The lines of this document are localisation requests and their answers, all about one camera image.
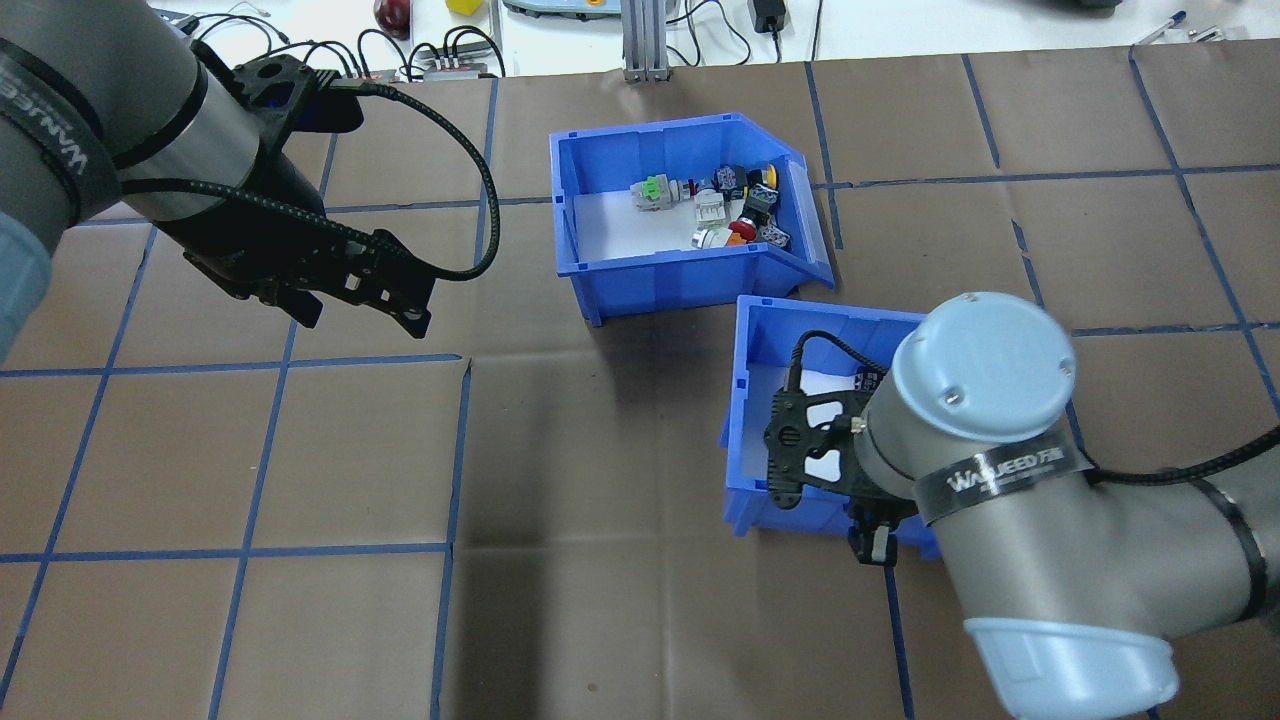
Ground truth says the blue bin with capacitors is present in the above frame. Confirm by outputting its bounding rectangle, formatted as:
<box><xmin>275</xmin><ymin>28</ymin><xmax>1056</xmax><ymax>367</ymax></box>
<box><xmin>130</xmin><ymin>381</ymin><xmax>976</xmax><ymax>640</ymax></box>
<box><xmin>720</xmin><ymin>295</ymin><xmax>946</xmax><ymax>561</ymax></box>

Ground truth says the blue bin with push buttons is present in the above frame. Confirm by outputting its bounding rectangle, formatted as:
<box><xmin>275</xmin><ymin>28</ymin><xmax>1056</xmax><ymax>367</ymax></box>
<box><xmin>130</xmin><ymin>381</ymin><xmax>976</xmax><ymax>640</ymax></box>
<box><xmin>548</xmin><ymin>112</ymin><xmax>836</xmax><ymax>329</ymax></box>

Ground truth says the black push button yellow cap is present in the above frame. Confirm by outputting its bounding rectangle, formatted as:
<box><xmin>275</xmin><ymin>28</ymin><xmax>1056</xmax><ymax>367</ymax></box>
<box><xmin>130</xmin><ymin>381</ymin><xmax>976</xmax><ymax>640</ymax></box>
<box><xmin>712</xmin><ymin>163</ymin><xmax>783</xmax><ymax>197</ymax></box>

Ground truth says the grey teal device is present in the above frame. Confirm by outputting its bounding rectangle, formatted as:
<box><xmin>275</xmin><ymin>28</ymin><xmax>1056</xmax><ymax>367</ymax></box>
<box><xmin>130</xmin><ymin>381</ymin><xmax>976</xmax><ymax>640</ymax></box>
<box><xmin>503</xmin><ymin>0</ymin><xmax>621</xmax><ymax>21</ymax></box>

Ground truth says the black velcro cable strap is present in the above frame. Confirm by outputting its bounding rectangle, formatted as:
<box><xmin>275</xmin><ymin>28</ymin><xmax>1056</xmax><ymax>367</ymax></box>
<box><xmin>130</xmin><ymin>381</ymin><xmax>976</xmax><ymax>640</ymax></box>
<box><xmin>915</xmin><ymin>440</ymin><xmax>1096</xmax><ymax>526</ymax></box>
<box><xmin>0</xmin><ymin>40</ymin><xmax>121</xmax><ymax>226</ymax></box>

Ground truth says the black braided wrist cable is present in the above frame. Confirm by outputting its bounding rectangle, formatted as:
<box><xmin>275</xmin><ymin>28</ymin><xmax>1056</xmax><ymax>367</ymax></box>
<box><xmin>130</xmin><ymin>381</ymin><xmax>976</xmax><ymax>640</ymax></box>
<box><xmin>120</xmin><ymin>80</ymin><xmax>501</xmax><ymax>283</ymax></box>

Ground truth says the aluminium camera post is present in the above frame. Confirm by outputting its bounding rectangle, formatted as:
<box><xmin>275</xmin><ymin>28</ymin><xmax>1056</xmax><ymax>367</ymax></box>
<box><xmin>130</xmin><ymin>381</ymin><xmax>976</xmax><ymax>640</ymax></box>
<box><xmin>622</xmin><ymin>0</ymin><xmax>669</xmax><ymax>83</ymax></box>

